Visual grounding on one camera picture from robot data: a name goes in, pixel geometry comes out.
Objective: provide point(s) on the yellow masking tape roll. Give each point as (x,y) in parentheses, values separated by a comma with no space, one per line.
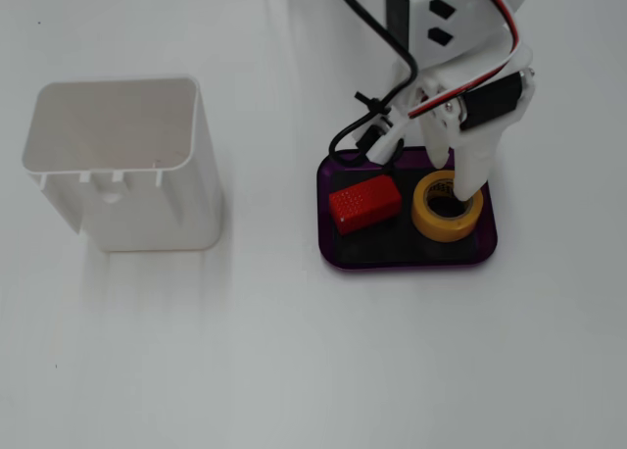
(422,218)

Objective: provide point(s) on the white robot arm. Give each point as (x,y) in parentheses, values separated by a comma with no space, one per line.
(441,8)

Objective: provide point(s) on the red textured block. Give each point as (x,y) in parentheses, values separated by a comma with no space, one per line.
(365,203)

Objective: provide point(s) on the white plastic bin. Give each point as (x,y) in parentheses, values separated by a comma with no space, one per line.
(147,209)

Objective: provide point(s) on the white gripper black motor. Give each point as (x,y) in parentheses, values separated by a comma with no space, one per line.
(477,151)

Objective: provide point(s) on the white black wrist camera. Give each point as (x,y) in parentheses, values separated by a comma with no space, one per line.
(384,142)

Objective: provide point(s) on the purple translucent tray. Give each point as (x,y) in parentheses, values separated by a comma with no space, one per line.
(325,199)

